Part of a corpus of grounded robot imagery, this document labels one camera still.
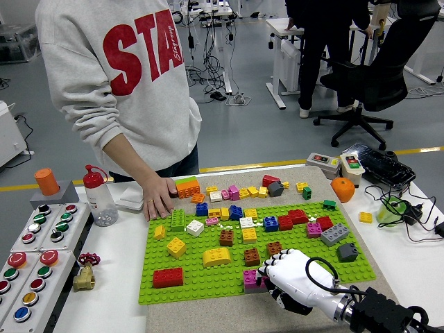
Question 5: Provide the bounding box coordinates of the brass valve red handwheel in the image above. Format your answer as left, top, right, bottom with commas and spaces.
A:
72, 252, 101, 292

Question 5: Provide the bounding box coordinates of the grey-brown foam mat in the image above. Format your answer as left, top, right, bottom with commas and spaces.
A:
145, 165, 400, 333

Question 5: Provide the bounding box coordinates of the white two-button switch box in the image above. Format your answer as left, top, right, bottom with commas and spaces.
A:
339, 153, 366, 189

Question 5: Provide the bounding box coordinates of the black office chair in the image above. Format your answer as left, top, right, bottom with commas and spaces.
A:
313, 0, 441, 152

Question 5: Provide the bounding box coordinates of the person's right hand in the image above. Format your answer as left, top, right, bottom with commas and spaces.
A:
141, 173, 178, 222

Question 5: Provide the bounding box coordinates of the large grey push-button box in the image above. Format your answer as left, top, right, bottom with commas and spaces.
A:
0, 249, 76, 333
0, 251, 42, 315

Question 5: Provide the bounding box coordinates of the orange fruit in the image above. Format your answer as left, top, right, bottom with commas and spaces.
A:
330, 177, 357, 204

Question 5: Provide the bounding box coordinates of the small grey four-button box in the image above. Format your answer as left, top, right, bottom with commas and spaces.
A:
38, 202, 92, 253
10, 203, 64, 253

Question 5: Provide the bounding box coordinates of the green studded baseplate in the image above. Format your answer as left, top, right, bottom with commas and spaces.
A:
137, 200, 377, 306

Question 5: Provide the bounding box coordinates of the black connector with thin wires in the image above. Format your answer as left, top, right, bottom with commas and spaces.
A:
404, 214, 444, 244

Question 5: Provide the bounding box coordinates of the green plastic cup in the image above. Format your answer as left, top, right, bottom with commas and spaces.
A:
376, 195, 407, 228

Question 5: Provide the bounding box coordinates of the person in dark clothes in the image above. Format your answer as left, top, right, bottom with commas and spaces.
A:
284, 0, 374, 119

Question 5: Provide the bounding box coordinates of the grey square block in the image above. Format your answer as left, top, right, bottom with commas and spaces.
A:
29, 180, 80, 210

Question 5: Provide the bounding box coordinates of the orange brick stack green top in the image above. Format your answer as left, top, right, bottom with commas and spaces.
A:
175, 176, 201, 200

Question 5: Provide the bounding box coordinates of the white desk frame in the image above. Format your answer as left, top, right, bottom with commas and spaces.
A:
404, 0, 444, 86

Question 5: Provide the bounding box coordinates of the white wall switch panel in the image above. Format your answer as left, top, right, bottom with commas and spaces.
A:
117, 182, 145, 212

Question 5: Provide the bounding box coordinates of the orange cylinder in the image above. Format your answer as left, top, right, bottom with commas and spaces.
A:
34, 168, 61, 196

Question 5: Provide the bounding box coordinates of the yellow curved brick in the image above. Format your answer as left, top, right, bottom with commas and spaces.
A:
202, 247, 232, 268

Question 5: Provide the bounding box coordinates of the white computer tower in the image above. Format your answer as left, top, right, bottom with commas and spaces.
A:
280, 38, 301, 94

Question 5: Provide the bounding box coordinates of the wooden box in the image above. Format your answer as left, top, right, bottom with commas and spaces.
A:
370, 3, 396, 32

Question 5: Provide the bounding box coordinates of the transparent storage box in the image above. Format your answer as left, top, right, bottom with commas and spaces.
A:
0, 22, 41, 64

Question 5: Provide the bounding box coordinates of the lime green tall brick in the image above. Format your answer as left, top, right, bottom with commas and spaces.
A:
171, 209, 187, 232

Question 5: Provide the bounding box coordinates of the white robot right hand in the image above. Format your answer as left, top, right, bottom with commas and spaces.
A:
255, 248, 348, 317

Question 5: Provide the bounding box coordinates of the dark grey sloped brick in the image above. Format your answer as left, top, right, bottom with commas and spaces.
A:
266, 180, 285, 198
336, 242, 359, 263

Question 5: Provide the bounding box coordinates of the white standing desk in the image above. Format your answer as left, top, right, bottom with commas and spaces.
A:
265, 15, 396, 111

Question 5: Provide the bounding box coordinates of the squeeze bottle red cap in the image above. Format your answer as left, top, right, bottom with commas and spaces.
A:
83, 164, 119, 228

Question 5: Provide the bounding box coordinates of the white cabinet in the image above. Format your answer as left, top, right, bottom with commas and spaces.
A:
0, 100, 35, 169

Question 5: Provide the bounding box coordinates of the grey switch box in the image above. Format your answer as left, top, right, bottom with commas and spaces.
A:
305, 152, 341, 180

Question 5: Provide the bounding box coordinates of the red long brick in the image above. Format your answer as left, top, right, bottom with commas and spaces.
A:
153, 266, 185, 289

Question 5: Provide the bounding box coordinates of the black cable tangle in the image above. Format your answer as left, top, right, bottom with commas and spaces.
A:
185, 10, 244, 105

